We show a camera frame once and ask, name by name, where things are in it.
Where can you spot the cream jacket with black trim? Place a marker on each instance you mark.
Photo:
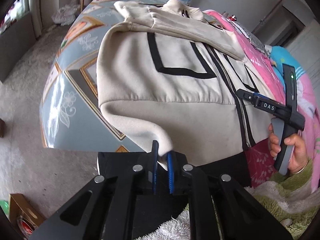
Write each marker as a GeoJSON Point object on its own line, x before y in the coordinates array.
{"type": "Point", "coordinates": [166, 74]}

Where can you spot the person's right hand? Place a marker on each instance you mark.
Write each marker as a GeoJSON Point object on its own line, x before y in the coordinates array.
{"type": "Point", "coordinates": [299, 158]}

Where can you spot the right forearm green fuzzy sleeve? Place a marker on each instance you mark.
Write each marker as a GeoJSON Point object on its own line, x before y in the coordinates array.
{"type": "Point", "coordinates": [284, 207]}

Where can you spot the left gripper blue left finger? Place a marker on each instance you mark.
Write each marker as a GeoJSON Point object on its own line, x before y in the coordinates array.
{"type": "Point", "coordinates": [154, 158]}

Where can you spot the dark low cabinet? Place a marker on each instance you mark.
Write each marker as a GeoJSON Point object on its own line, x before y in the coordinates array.
{"type": "Point", "coordinates": [15, 42]}

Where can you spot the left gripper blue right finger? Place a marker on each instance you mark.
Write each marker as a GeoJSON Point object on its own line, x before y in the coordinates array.
{"type": "Point", "coordinates": [170, 173]}

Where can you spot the patterned blue-grey tablecloth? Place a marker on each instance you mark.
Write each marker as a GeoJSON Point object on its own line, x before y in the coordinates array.
{"type": "Point", "coordinates": [70, 117]}

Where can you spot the cardboard box with items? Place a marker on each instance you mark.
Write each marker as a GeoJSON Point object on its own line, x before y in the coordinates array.
{"type": "Point", "coordinates": [23, 216]}

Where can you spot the brown box on floor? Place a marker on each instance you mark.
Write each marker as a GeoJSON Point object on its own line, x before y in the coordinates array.
{"type": "Point", "coordinates": [2, 128]}

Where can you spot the pink floral blanket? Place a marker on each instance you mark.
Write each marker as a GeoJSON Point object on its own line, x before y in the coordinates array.
{"type": "Point", "coordinates": [268, 61]}

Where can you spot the red lighter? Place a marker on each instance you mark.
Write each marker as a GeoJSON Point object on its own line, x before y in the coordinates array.
{"type": "Point", "coordinates": [233, 18]}

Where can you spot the white plastic bag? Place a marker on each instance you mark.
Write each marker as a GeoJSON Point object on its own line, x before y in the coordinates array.
{"type": "Point", "coordinates": [66, 15]}

